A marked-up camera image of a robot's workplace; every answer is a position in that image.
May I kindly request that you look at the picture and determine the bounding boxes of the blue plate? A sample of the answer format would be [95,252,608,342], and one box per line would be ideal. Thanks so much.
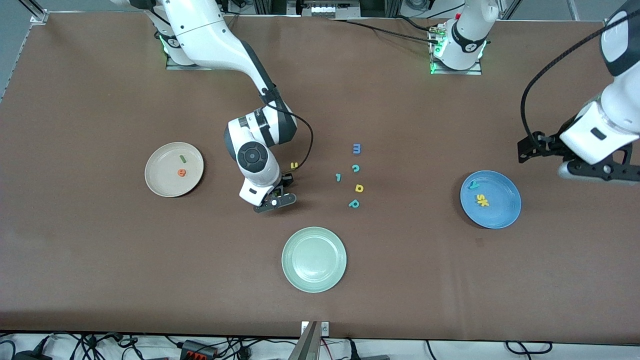
[459,170,522,230]

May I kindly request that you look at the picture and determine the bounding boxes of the pale green plate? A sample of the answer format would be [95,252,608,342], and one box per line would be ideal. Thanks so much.
[281,226,348,294]

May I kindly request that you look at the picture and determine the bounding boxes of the beige brown plate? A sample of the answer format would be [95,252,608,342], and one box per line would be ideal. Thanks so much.
[144,142,205,198]

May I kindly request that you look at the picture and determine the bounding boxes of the red black power strip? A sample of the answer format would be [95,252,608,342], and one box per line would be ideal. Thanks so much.
[180,339,219,360]

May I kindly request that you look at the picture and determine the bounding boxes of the grey control device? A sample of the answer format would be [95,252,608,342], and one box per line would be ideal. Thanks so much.
[286,0,362,20]

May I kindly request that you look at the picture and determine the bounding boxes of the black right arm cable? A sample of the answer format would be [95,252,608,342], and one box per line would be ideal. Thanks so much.
[260,87,315,173]

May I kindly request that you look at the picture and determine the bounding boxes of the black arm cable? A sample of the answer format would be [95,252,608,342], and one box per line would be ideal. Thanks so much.
[260,87,315,173]
[520,20,640,146]

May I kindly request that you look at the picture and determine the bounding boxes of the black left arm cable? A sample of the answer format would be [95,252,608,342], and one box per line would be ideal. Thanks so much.
[520,20,640,146]

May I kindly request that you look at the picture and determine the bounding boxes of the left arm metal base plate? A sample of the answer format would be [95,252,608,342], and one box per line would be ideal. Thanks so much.
[429,21,484,76]

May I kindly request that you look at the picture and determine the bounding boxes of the small white bracket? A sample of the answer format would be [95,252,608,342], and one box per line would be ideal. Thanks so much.
[300,321,331,336]

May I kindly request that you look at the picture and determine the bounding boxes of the aluminium profile post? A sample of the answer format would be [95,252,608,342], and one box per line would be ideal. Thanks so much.
[287,321,321,360]

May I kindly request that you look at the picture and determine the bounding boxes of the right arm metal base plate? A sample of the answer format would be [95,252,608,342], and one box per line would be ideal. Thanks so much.
[165,47,224,71]

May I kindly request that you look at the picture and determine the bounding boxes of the black table cable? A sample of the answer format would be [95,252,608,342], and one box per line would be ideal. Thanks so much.
[397,15,441,34]
[332,18,441,46]

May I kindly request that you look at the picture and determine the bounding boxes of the black looped floor cable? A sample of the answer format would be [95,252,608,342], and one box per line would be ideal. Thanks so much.
[505,341,553,356]

